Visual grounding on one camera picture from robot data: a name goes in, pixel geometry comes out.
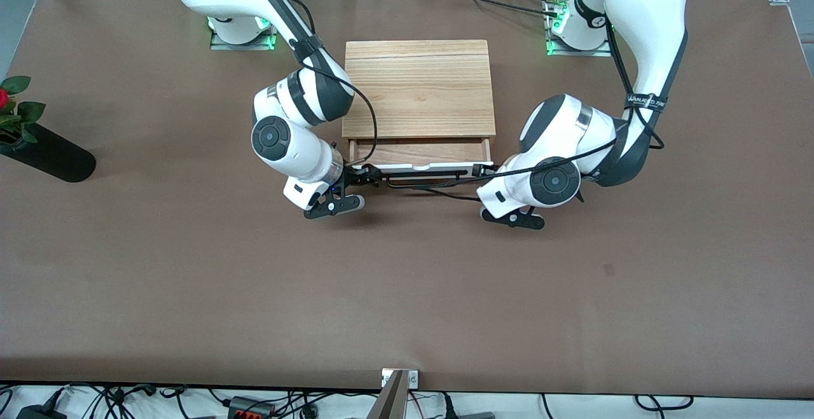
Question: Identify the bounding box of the black metal drawer handle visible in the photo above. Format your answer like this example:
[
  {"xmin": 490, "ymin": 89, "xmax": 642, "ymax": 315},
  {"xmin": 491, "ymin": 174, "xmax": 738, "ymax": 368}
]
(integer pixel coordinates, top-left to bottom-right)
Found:
[{"xmin": 383, "ymin": 167, "xmax": 485, "ymax": 189}]

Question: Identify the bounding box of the white drawer with handle mount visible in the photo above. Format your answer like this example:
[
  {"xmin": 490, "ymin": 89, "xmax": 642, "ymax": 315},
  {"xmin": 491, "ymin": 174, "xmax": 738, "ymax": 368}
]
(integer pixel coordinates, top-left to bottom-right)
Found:
[{"xmin": 347, "ymin": 138, "xmax": 495, "ymax": 174}]

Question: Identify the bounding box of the wooden drawer cabinet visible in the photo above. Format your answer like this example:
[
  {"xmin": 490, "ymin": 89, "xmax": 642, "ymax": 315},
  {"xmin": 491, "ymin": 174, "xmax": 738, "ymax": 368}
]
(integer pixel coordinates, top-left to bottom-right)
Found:
[{"xmin": 342, "ymin": 39, "xmax": 497, "ymax": 165}]

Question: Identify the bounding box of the grey angled metal bar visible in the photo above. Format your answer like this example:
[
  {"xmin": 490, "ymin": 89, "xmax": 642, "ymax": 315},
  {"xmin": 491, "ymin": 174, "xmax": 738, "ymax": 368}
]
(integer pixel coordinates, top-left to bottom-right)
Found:
[{"xmin": 368, "ymin": 370, "xmax": 408, "ymax": 419}]

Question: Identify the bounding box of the black floor plug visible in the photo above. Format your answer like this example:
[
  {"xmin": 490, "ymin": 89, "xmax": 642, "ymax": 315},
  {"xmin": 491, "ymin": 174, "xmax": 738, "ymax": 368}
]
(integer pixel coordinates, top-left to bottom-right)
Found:
[{"xmin": 440, "ymin": 394, "xmax": 497, "ymax": 419}]

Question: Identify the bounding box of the black adapter with orange clips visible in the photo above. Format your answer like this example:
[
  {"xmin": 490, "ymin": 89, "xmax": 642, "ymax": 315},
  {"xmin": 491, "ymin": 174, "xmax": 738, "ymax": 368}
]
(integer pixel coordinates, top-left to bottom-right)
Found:
[{"xmin": 228, "ymin": 395, "xmax": 275, "ymax": 419}]

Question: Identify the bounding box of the black ribbed vase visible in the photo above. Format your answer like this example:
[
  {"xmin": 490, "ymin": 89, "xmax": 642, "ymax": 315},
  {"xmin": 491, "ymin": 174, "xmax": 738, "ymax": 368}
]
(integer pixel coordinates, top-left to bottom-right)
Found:
[{"xmin": 0, "ymin": 121, "xmax": 97, "ymax": 183}]

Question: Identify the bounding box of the artificial red rose with leaves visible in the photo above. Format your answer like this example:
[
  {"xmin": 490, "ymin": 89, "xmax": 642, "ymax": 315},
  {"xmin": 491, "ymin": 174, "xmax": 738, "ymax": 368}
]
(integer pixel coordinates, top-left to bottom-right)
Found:
[{"xmin": 0, "ymin": 76, "xmax": 47, "ymax": 146}]

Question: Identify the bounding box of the black power adapter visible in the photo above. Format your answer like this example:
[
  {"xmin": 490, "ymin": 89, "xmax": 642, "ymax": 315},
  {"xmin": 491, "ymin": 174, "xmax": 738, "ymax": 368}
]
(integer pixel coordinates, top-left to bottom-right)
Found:
[{"xmin": 16, "ymin": 404, "xmax": 67, "ymax": 419}]

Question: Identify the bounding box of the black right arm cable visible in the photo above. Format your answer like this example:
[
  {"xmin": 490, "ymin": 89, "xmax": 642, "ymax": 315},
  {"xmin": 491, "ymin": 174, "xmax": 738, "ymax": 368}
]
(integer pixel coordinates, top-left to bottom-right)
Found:
[{"xmin": 254, "ymin": 0, "xmax": 379, "ymax": 168}]

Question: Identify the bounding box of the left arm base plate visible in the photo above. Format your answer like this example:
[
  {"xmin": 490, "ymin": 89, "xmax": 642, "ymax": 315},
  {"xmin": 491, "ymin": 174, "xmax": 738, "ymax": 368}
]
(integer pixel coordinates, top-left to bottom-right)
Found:
[{"xmin": 546, "ymin": 0, "xmax": 614, "ymax": 57}]

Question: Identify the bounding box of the long black table cable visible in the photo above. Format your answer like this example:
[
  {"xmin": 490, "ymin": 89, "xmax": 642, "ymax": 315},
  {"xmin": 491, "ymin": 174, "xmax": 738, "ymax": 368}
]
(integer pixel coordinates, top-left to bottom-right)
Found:
[{"xmin": 410, "ymin": 0, "xmax": 560, "ymax": 17}]

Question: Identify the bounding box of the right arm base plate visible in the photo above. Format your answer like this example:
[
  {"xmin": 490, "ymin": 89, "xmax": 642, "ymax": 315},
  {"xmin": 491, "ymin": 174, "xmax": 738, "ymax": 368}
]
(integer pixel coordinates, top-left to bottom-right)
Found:
[{"xmin": 210, "ymin": 15, "xmax": 279, "ymax": 51}]

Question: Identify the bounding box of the metal table clamp bracket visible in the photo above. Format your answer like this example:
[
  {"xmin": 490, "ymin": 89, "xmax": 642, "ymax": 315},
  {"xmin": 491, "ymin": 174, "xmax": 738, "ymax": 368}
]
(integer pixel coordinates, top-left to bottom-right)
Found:
[{"xmin": 382, "ymin": 368, "xmax": 419, "ymax": 389}]

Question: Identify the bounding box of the black looped floor cable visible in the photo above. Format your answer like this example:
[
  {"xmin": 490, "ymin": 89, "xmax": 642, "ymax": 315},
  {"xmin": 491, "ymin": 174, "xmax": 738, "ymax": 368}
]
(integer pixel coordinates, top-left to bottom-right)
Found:
[{"xmin": 633, "ymin": 395, "xmax": 694, "ymax": 412}]

